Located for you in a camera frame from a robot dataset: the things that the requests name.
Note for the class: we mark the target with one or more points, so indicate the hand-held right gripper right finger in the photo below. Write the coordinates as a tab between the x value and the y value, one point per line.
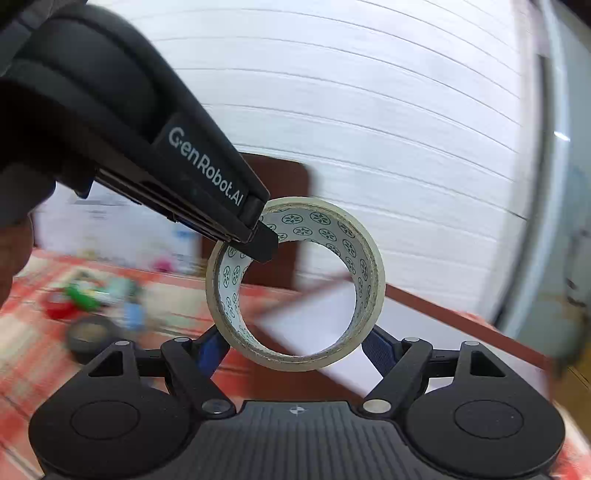
376	356

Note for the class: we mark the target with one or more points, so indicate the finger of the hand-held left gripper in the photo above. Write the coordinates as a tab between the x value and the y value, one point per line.
261	242

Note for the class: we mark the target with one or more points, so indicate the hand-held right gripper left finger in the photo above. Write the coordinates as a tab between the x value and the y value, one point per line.
213	347

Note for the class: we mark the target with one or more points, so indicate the clear packing tape roll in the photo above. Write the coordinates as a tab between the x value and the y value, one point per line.
295	284

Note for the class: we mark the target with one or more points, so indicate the person's left forearm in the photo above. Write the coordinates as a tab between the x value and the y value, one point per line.
11	263

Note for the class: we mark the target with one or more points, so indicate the brown wooden headboard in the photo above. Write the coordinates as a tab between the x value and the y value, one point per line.
281	207

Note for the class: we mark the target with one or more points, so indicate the light blue small item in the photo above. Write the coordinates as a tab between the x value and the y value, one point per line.
134	316

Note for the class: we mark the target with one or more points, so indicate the black tape roll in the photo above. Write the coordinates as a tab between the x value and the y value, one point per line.
92	337

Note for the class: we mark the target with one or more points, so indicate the white floral plastic bag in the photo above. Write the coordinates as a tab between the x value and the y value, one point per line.
111	230

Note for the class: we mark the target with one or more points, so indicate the green packet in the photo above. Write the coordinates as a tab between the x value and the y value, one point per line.
83	295

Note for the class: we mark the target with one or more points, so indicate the red round item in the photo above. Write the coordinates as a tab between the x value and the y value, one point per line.
57	307

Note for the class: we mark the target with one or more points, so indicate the red plaid blanket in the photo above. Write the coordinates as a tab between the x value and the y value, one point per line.
27	378

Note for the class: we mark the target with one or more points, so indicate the grey door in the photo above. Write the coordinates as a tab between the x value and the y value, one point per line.
554	184

